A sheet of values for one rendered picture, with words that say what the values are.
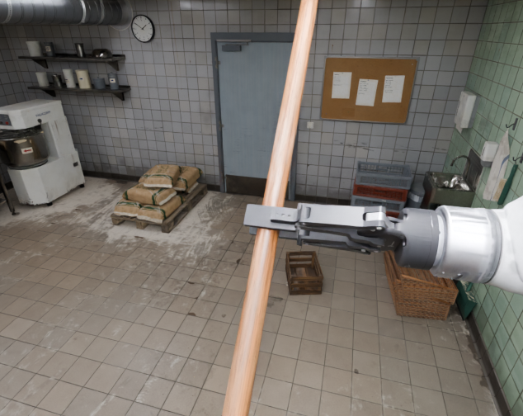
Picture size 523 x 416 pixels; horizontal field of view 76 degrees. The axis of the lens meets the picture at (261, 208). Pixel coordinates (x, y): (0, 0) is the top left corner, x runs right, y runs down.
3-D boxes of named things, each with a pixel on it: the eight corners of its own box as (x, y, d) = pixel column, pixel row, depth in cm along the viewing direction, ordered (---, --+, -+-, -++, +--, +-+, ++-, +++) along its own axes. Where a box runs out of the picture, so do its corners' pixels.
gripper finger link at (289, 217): (309, 226, 43) (308, 219, 40) (270, 222, 44) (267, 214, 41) (311, 215, 43) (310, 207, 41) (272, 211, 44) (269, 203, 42)
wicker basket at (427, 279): (393, 300, 282) (400, 274, 269) (380, 260, 331) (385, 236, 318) (454, 305, 276) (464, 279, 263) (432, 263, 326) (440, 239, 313)
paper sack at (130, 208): (139, 219, 412) (138, 207, 405) (113, 216, 417) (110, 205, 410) (161, 196, 466) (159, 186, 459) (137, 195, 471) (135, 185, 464)
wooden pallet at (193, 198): (168, 233, 409) (167, 223, 403) (112, 224, 427) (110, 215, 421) (207, 192, 512) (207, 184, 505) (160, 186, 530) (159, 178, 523)
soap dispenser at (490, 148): (492, 167, 278) (501, 144, 268) (480, 167, 280) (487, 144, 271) (489, 164, 285) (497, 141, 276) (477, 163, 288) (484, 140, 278)
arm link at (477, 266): (468, 289, 43) (419, 282, 45) (466, 223, 46) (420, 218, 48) (504, 276, 35) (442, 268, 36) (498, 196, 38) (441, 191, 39)
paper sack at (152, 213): (162, 225, 401) (159, 214, 393) (136, 221, 411) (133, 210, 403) (187, 201, 452) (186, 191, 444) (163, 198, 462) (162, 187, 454)
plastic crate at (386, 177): (410, 190, 377) (413, 177, 370) (355, 184, 391) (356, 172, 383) (406, 177, 411) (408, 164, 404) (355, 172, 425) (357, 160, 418)
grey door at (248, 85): (294, 202, 483) (302, 32, 382) (219, 193, 509) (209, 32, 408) (294, 200, 491) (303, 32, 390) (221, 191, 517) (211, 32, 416)
